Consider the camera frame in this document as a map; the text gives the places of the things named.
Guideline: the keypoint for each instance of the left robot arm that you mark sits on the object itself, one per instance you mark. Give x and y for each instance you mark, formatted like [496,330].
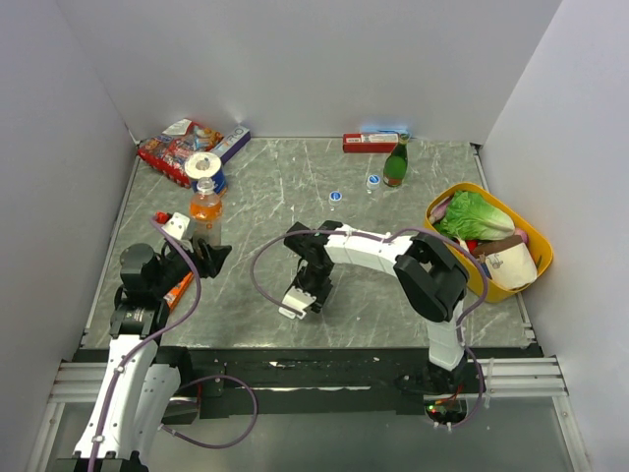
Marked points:
[141,375]

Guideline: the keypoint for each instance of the green glass bottle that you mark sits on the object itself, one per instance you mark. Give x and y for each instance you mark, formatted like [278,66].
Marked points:
[396,164]

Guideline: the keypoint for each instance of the clear plastic bottle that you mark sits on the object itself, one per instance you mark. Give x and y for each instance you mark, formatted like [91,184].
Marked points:
[333,206]
[371,191]

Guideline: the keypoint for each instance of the yellow basket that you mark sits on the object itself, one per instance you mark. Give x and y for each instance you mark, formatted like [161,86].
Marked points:
[479,279]

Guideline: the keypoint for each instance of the purple white box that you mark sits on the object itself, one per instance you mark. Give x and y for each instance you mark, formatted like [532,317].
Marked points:
[232,143]

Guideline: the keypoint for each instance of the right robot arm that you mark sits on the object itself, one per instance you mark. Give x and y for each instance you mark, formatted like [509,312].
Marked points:
[431,277]

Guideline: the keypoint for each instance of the white paper cup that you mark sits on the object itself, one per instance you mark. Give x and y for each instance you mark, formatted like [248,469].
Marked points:
[508,261]

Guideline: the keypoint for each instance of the red snack bag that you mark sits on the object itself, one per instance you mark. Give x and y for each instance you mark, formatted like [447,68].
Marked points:
[169,151]

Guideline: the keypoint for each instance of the blue box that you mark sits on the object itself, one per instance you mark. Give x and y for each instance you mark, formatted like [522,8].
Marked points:
[384,130]

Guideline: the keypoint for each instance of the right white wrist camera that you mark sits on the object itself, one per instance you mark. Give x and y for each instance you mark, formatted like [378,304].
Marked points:
[296,303]

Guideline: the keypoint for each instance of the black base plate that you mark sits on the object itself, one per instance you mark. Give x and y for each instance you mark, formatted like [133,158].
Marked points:
[238,381]

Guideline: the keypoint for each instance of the red box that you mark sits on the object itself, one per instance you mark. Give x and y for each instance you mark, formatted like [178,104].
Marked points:
[369,142]

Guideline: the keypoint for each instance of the orange drink bottle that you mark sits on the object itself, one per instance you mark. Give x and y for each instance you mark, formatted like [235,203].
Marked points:
[206,212]

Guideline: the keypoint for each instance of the green lettuce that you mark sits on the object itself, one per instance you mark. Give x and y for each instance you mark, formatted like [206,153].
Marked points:
[470,217]

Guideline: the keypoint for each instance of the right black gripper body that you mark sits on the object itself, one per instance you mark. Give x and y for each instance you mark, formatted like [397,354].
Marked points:
[316,282]

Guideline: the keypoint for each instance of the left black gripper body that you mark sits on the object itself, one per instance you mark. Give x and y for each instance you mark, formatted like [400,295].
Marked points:
[174,267]

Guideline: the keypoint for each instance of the toilet paper roll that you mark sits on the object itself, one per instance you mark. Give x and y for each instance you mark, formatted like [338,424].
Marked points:
[206,165]

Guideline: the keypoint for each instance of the orange snack box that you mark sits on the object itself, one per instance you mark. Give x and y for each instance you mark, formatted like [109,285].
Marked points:
[174,296]

